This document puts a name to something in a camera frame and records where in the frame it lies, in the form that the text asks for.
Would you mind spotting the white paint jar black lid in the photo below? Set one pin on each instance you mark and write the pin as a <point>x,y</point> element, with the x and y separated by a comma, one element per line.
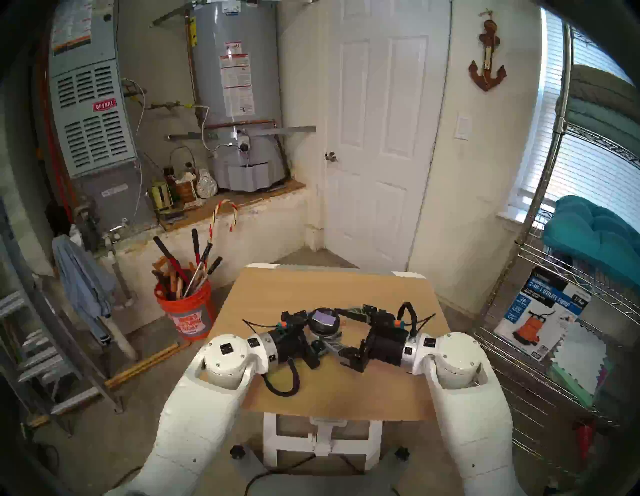
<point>320,331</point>

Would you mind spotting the dark green cushion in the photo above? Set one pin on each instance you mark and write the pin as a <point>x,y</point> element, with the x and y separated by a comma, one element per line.
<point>595,120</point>

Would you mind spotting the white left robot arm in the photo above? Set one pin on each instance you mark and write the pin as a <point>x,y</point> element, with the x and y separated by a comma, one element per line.
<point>200,415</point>

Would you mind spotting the silver door knob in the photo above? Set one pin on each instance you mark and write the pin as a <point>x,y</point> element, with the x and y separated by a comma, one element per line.
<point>330,157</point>

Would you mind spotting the utility pump cardboard box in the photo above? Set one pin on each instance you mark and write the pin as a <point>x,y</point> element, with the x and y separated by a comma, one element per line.
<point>540,320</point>

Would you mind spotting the grey water heater tank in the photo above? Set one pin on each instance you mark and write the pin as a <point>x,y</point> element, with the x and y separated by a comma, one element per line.
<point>260,75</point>

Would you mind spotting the crumpled aluminium foil lump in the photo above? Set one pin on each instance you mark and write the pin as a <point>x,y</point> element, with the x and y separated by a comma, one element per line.
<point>206,186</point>

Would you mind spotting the yellow plastic jug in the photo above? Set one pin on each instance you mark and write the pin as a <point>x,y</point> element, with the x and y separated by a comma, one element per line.
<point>161,196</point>

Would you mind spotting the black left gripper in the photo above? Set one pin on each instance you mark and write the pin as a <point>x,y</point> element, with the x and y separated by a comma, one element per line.
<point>292,345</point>

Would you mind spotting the white window blinds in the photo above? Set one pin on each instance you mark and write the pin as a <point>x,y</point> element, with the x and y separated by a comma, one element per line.
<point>590,170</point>

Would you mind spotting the grey Bryant furnace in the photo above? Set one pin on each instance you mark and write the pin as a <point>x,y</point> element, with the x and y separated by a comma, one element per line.
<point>95,135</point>

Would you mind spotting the white light switch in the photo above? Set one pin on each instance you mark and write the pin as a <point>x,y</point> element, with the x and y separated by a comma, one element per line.
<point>463,126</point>

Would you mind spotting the red white candy cane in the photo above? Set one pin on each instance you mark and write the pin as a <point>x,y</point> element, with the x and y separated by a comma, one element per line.
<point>213,225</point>

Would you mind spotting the aluminium ladder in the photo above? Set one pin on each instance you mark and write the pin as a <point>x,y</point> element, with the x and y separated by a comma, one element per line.
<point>30,320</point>

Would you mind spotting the silver shears black grips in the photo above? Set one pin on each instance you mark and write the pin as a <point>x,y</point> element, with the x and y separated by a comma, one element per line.
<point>206,248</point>

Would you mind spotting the blue hanging cloth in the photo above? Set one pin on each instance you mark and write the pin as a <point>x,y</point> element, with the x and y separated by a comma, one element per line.
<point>80,285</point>

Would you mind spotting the green foam mat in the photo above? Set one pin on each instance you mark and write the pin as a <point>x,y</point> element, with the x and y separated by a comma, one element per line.
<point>570,387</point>

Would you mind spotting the long wooden stick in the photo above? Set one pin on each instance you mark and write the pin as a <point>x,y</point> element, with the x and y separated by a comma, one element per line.
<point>145,364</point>

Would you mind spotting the white window sill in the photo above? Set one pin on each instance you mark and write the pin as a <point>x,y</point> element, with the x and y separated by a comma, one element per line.
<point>512,215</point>

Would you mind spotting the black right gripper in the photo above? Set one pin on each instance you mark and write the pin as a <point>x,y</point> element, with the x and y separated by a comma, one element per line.
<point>387,345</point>

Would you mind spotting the brown anchor wall decoration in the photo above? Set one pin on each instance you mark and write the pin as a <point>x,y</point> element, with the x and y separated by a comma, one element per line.
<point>486,75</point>

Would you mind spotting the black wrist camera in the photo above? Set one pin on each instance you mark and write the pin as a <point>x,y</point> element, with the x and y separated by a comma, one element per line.
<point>387,318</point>
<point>289,320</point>

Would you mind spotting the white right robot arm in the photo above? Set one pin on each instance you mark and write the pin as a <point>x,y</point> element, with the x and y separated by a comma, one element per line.
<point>470,415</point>

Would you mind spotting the teal tufted cushion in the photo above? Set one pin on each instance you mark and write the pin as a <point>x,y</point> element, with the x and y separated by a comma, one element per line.
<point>590,235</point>

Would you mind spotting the white zigzag foam mat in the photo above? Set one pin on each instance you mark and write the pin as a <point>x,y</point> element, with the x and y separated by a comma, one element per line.
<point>582,357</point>

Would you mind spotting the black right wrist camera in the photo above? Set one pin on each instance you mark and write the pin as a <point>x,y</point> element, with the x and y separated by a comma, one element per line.
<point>387,318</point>

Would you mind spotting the orange plastic bucket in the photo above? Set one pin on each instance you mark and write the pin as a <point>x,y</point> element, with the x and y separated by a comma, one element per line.
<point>192,315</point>

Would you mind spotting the olive green cushion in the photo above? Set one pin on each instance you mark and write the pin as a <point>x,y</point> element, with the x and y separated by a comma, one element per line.
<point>600,85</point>

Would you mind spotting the white panel door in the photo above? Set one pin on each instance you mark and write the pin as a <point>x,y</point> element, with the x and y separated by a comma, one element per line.
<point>390,200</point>

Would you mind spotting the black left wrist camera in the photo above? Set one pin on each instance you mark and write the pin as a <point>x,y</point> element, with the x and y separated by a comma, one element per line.
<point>289,320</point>

